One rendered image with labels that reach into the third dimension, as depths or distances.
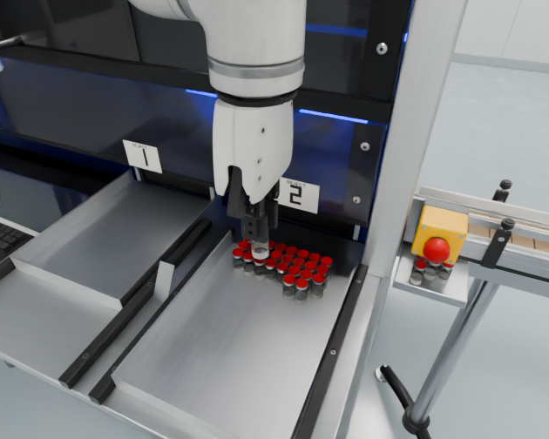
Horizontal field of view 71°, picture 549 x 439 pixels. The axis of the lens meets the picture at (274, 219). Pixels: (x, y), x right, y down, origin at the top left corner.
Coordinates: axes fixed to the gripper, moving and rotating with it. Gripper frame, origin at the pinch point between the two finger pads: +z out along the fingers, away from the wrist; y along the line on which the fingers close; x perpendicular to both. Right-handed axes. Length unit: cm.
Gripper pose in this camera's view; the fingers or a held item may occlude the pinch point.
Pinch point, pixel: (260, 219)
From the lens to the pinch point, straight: 45.2
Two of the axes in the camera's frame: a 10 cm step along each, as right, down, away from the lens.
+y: -4.0, 5.6, -7.2
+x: 9.2, 2.5, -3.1
